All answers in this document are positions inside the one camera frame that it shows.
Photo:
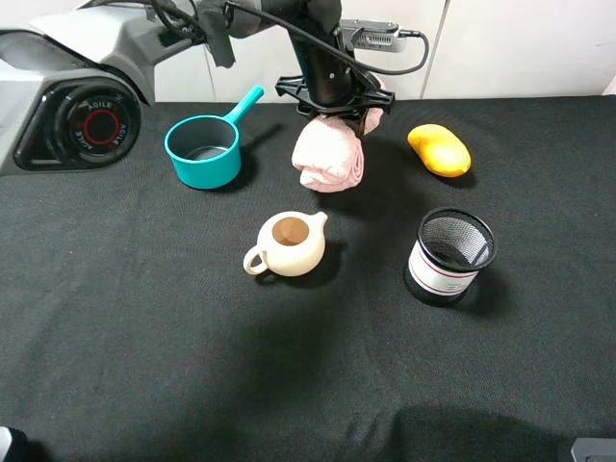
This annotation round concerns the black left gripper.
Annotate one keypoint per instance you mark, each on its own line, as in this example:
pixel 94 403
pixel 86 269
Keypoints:
pixel 329 86

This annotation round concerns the pink towel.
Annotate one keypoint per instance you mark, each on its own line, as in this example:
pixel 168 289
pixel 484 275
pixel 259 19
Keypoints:
pixel 329 154

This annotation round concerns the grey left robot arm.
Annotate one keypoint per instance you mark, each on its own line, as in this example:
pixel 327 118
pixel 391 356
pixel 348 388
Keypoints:
pixel 74 84

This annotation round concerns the grey object bottom right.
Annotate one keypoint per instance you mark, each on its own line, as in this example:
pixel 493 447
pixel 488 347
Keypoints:
pixel 588 450

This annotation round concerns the yellow mango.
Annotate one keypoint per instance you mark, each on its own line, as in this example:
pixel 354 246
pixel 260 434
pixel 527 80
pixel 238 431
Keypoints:
pixel 440 151

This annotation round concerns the cream ceramic teapot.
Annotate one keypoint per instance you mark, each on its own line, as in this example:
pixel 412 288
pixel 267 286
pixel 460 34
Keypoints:
pixel 289 244

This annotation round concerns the teal plastic saucepan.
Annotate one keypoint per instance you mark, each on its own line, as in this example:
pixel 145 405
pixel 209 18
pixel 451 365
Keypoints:
pixel 205 149

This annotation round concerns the black mesh pen holder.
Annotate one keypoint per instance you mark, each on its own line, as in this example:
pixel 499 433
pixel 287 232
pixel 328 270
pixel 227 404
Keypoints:
pixel 452 247

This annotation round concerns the black tablecloth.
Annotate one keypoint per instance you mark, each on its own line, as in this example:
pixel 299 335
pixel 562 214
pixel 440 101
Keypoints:
pixel 130 330

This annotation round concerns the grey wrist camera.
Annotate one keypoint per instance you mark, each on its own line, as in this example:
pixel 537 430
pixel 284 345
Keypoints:
pixel 373 35

